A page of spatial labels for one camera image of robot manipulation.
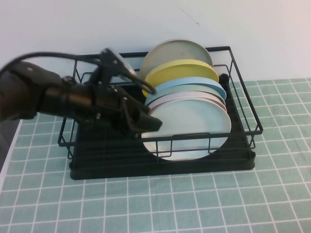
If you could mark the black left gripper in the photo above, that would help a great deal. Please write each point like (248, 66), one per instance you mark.
(109, 106)

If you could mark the white plate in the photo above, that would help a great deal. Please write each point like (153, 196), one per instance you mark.
(189, 121)

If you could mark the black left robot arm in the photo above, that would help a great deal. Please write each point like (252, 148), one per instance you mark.
(24, 92)

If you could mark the pale pink plate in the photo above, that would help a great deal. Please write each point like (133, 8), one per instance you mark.
(184, 94)

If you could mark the pale green plate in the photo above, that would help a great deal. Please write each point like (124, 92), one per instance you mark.
(189, 88)

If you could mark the yellow plate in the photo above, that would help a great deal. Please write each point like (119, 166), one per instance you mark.
(175, 70)

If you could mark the light blue plate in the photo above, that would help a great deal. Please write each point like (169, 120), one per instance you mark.
(194, 81)

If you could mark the beige grey plate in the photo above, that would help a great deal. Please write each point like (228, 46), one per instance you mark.
(179, 52)

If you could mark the black plastic drip tray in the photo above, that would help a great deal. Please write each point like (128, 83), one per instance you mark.
(194, 167)

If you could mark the green checked tablecloth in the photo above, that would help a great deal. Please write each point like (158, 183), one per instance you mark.
(170, 206)

